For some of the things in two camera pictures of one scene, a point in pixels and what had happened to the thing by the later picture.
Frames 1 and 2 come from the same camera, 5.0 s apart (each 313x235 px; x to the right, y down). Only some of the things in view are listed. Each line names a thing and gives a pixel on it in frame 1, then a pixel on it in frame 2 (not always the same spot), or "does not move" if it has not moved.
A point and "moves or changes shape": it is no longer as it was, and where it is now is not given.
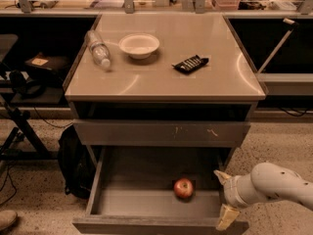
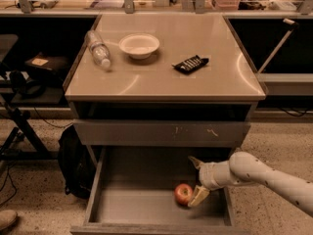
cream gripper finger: [227, 216] to [200, 195]
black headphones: [26, 88] does not move
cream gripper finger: [222, 176] to [198, 164]
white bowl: [139, 45] does not move
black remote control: [189, 65] does not move
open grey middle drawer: [156, 191] does not move
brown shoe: [7, 217] does not move
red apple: [183, 189] moves or changes shape
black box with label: [57, 67] does not move
